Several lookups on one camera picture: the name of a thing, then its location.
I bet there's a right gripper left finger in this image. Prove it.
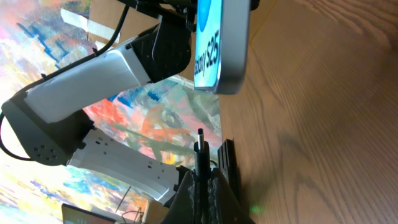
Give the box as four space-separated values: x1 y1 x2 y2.
161 171 195 224

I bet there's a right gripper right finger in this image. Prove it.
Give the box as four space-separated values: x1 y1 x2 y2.
210 168 255 224

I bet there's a smartphone with teal screen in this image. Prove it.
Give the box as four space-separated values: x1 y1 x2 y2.
194 0 251 95

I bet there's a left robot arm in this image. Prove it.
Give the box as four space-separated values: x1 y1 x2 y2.
1 1 198 205

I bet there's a colourful abstract painting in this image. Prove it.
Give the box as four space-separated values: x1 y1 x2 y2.
1 1 222 223

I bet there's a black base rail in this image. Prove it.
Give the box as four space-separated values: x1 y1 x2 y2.
217 139 241 202

